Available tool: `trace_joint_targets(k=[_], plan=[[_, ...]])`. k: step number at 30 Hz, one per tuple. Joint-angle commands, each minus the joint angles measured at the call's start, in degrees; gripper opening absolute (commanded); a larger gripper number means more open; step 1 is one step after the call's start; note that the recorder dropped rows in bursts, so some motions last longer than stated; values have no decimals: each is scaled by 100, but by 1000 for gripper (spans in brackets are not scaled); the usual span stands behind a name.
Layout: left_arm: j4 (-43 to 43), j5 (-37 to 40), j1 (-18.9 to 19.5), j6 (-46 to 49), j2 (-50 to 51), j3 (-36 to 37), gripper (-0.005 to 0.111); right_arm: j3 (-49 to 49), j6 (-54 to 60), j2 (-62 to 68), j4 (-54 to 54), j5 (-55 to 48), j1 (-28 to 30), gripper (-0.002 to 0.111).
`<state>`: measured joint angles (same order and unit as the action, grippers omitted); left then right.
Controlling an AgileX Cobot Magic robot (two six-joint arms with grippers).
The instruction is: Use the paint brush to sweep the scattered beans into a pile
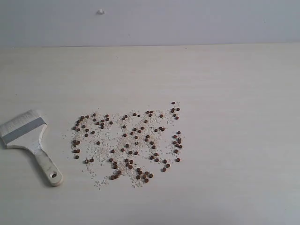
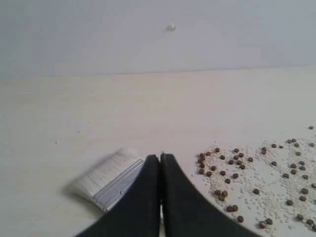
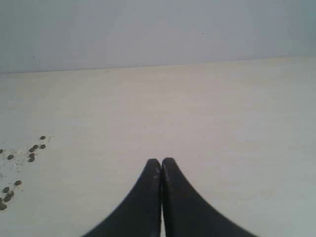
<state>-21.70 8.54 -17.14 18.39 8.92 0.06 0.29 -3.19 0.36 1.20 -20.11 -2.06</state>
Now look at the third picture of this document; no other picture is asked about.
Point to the pile of pellets and grains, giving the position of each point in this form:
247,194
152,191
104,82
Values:
12,163

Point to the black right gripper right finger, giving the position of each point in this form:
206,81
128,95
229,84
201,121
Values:
186,213

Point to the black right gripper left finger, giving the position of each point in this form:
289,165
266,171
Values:
139,214

